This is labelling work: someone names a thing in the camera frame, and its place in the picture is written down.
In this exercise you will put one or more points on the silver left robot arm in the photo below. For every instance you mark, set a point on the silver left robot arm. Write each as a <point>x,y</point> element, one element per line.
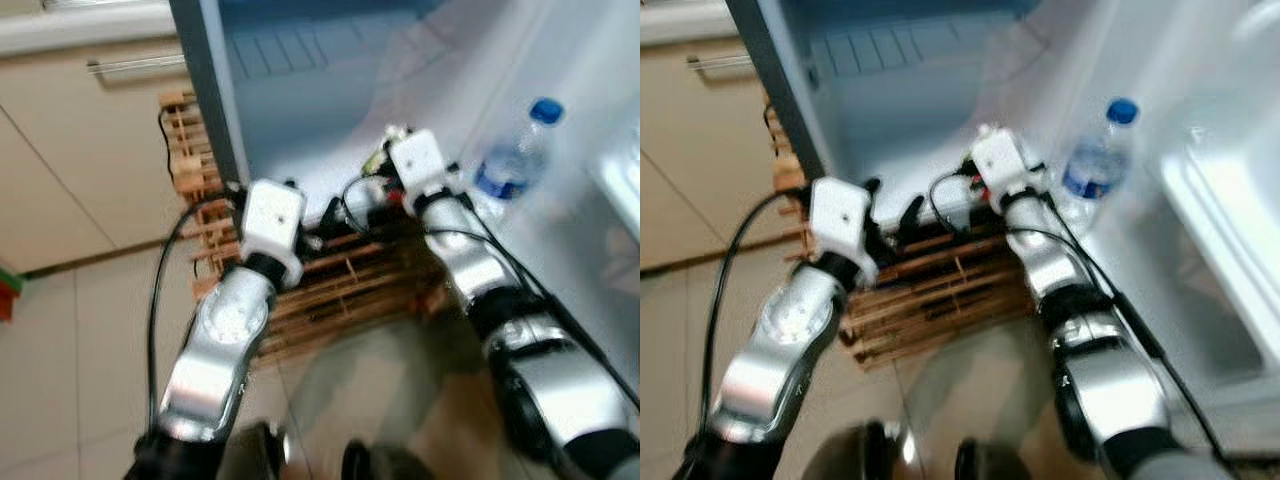
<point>790,340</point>
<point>215,340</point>

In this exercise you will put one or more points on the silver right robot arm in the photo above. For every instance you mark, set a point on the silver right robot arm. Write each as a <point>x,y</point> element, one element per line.
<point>1110,380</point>
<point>540,370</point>

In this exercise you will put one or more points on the grey mini fridge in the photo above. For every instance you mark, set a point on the grey mini fridge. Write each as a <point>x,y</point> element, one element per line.
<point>320,90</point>
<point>900,90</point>

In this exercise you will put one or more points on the wooden slatted rack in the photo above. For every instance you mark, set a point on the wooden slatted rack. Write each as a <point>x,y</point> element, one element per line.
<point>340,290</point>
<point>940,290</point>

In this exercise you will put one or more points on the water bottle blue cap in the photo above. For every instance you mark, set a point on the water bottle blue cap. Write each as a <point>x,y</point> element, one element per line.
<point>510,165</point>
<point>1095,165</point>

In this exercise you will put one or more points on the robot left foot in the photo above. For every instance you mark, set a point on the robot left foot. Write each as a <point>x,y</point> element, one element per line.
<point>860,455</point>
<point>255,455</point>

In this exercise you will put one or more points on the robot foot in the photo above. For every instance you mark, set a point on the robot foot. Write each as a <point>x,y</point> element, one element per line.
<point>980,462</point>
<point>385,465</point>
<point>255,455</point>
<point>860,455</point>

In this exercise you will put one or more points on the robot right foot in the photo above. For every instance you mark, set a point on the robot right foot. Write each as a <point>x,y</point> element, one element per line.
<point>980,462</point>
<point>385,465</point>

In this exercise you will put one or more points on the green cutting board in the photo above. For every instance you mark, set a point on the green cutting board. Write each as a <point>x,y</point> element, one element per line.
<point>8,280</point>

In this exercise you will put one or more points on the orange cutting board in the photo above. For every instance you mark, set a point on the orange cutting board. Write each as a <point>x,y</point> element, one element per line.
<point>5,305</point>

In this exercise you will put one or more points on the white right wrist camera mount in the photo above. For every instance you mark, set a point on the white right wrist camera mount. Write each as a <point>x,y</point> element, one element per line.
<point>1003,165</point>
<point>418,165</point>

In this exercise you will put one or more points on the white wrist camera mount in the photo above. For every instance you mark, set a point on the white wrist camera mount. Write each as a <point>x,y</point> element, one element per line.
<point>1003,165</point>
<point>845,225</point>
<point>270,225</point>
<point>418,165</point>

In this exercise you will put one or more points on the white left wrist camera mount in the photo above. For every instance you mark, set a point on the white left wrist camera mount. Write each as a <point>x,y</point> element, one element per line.
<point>270,225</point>
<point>845,225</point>

